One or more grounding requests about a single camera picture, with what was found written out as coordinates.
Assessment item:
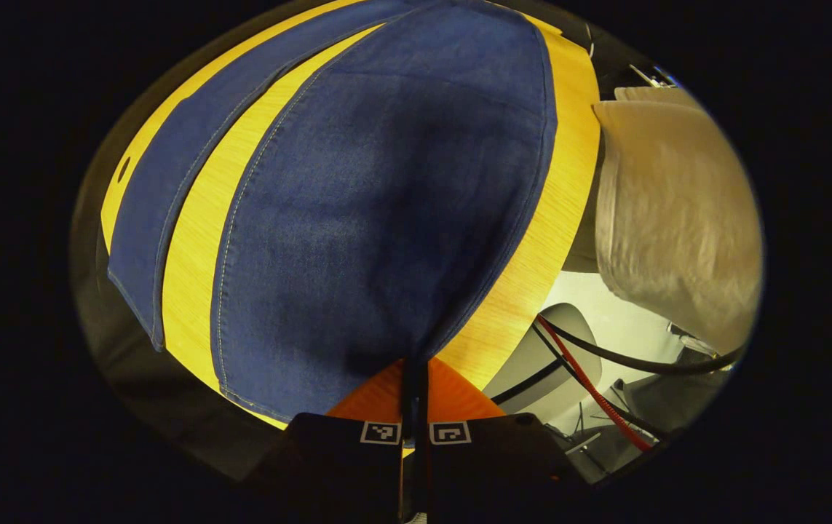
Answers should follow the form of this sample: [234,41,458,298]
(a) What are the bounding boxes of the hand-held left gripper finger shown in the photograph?
[241,357,416,524]
[416,357,593,524]

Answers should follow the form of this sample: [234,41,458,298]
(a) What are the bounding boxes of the blue denim jeans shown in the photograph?
[106,0,558,423]

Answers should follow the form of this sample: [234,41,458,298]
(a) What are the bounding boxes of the black cable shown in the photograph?
[532,317,748,376]

